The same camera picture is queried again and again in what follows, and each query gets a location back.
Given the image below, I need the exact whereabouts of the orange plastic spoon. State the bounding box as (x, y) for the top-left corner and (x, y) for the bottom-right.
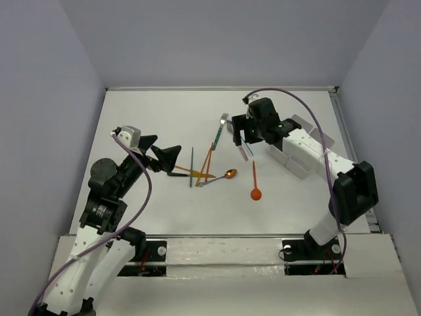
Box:
(251, 161), (262, 201)

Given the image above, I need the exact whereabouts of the copper metal spoon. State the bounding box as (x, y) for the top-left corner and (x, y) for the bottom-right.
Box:
(197, 169), (237, 188)

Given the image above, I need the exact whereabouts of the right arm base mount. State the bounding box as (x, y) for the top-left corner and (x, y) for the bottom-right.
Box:
(278, 238), (346, 276)

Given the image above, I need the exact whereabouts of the yellow plastic knife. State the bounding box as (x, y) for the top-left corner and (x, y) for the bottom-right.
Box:
(175, 165), (215, 179)

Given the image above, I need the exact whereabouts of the silver fork teal handle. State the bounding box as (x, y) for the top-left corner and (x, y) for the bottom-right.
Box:
(212, 113), (229, 151)

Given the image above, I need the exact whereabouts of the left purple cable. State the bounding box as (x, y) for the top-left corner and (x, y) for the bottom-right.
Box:
(28, 131), (153, 315)

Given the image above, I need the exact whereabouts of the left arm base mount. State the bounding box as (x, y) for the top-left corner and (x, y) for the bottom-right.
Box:
(118, 239), (168, 277)

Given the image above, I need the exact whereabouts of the orange chopstick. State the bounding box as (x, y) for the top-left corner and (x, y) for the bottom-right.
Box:
(205, 142), (214, 182)
(195, 143), (213, 187)

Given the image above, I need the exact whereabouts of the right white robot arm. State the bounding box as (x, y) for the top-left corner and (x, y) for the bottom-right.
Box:
(232, 97), (379, 262)

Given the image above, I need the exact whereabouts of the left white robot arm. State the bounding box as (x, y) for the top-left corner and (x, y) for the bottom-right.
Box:
(29, 126), (182, 315)

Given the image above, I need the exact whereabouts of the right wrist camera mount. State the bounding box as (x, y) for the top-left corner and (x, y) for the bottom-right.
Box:
(242, 93), (259, 105)

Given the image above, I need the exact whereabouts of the teal chopstick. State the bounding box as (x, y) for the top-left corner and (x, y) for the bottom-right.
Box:
(189, 146), (194, 188)

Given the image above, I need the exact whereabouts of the white divided utensil container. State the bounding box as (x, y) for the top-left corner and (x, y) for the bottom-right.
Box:
(268, 115), (335, 181)

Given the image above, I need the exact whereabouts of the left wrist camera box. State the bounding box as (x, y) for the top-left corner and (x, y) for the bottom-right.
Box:
(111, 125), (141, 153)

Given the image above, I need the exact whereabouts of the blue plastic fork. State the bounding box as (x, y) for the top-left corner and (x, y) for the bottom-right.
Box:
(226, 120), (254, 161)

